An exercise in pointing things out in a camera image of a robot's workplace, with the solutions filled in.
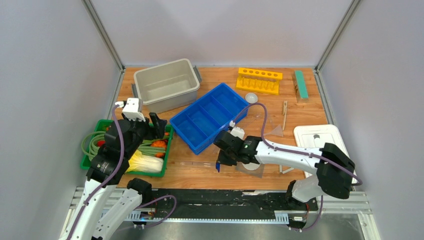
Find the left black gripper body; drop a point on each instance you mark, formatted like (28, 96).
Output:
(141, 130)

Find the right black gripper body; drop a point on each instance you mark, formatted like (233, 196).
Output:
(233, 155)

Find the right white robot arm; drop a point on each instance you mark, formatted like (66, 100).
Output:
(331, 170)

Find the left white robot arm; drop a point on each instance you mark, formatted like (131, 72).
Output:
(122, 139)

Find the small orange carrot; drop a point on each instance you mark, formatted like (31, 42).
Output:
(160, 155)

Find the yellow napa cabbage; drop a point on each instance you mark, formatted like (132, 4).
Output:
(140, 162)

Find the red chilli pepper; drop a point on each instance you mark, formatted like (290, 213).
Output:
(100, 143)

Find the grey plastic tub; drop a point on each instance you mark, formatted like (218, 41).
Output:
(168, 86)

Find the blue divided plastic tray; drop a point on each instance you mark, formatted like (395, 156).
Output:
(199, 123)

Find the green long beans bundle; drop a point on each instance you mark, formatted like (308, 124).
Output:
(90, 149)

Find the clay pipe triangle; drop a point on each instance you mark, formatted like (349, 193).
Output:
(285, 170)

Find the white evaporating dish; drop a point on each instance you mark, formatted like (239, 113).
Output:
(251, 98)

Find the wooden test tube clamp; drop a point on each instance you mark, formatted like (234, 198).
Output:
(284, 113)

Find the yellow test tube rack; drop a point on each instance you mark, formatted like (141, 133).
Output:
(259, 81)

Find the white tray lid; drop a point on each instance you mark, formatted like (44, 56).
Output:
(315, 136)

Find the green and gold box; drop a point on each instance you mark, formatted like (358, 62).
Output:
(300, 87)

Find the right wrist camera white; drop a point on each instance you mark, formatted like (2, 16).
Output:
(236, 131)

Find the wire gauze with ceramic centre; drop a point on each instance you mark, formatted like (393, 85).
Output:
(252, 169)

